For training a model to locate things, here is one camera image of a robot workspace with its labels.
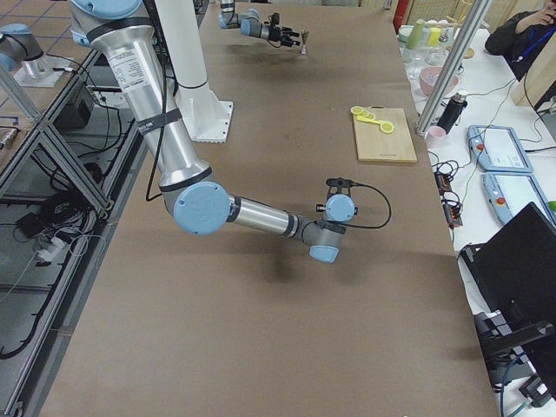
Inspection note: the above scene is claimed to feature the pink cup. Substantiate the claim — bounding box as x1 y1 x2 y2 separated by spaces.
425 125 447 149

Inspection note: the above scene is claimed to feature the orange black power strip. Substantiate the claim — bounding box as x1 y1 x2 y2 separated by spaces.
434 172 463 229

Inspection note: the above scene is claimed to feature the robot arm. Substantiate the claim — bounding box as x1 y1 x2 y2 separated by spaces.
70 1 355 263
219 0 301 48

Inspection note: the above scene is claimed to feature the black monitor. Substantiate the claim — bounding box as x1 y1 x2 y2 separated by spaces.
460 202 555 394

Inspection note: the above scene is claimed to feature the bamboo cutting board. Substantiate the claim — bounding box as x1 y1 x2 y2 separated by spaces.
350 105 417 163

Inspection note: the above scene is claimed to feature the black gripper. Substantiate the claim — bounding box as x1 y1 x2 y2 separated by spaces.
268 23 300 47

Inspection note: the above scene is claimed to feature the yellow cup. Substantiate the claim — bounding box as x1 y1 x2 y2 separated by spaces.
427 27 441 48

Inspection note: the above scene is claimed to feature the green cup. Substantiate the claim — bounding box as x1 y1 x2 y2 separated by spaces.
406 19 426 50

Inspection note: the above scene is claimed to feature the pink bowl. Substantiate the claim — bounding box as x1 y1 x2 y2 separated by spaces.
419 66 459 97

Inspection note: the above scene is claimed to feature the black camera cable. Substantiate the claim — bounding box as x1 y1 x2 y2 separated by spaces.
347 181 393 229

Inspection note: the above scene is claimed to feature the black box under frame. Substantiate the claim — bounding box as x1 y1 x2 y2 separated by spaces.
54 88 95 130

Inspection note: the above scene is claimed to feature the seated person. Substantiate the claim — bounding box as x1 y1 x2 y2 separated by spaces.
485 1 555 81

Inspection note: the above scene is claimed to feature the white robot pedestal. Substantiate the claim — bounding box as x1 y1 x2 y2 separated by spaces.
155 0 233 143

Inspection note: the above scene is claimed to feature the lower teach pendant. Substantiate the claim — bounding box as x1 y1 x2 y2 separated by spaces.
482 171 555 225

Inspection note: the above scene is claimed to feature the black water bottle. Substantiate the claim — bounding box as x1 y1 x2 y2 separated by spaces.
437 89 468 134

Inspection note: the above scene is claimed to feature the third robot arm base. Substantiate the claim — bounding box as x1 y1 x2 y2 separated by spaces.
1 23 72 88

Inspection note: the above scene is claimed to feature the aluminium frame post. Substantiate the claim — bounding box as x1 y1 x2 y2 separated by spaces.
415 0 492 136

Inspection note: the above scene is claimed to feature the teach pendant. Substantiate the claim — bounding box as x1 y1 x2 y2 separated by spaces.
482 171 555 225
467 125 533 174

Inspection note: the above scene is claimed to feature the upper teach pendant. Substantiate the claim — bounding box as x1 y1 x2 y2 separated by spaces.
467 125 533 174

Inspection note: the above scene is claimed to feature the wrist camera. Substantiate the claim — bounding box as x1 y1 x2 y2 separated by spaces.
326 177 354 198

